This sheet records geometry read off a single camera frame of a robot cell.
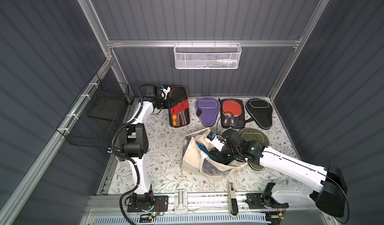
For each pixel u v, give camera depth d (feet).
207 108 3.66
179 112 3.19
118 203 2.21
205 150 2.56
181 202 2.37
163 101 2.80
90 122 2.41
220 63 3.05
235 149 1.88
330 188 1.34
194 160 2.31
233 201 2.32
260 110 3.53
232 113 3.58
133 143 1.81
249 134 3.17
